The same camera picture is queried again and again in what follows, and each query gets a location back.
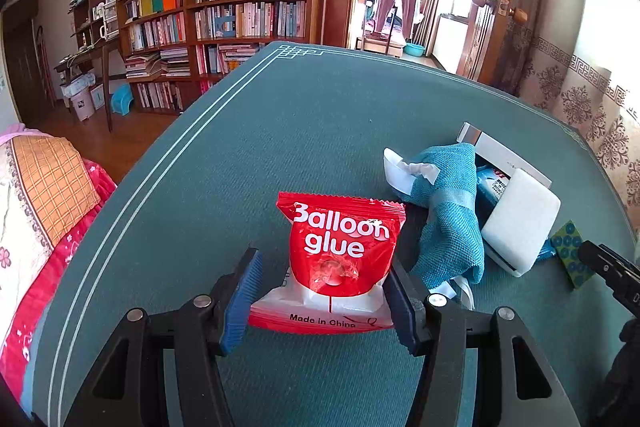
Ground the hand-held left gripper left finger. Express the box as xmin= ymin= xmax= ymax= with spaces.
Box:
xmin=62 ymin=247 xmax=265 ymax=427

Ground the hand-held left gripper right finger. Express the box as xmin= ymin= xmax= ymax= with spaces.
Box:
xmin=387 ymin=259 xmax=581 ymax=427

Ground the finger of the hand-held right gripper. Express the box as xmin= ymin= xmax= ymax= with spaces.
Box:
xmin=577 ymin=239 xmax=640 ymax=315

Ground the green block with blue dots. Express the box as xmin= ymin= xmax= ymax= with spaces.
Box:
xmin=550 ymin=220 xmax=598 ymax=290

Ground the teal woven cloth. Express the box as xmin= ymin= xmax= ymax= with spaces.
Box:
xmin=384 ymin=143 xmax=486 ymax=310

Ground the red and white packet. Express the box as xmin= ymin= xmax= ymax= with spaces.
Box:
xmin=247 ymin=192 xmax=407 ymax=334

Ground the white sponge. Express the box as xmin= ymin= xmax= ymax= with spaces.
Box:
xmin=481 ymin=168 xmax=562 ymax=278

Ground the blue noodle packet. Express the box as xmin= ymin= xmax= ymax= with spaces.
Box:
xmin=475 ymin=164 xmax=557 ymax=264

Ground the white medicine box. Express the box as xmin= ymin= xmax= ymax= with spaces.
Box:
xmin=456 ymin=122 xmax=552 ymax=188

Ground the white patterned curtain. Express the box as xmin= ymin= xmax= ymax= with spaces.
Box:
xmin=520 ymin=0 xmax=640 ymax=218

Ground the teal table mat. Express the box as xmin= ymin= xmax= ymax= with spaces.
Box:
xmin=30 ymin=42 xmax=636 ymax=427

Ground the patchwork quilt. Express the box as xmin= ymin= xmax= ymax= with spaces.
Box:
xmin=0 ymin=124 xmax=118 ymax=408

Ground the blue plastic stool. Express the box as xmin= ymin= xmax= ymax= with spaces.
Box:
xmin=110 ymin=84 xmax=135 ymax=115

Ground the wooden side table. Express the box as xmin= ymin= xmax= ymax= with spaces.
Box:
xmin=54 ymin=39 xmax=123 ymax=132

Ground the white storage bin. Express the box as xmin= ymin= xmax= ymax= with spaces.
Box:
xmin=62 ymin=74 xmax=98 ymax=122

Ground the wooden bookcase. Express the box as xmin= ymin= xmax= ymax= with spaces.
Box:
xmin=116 ymin=0 xmax=331 ymax=115

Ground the small wooden shelf unit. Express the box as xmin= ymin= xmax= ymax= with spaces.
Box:
xmin=70 ymin=0 xmax=121 ymax=52

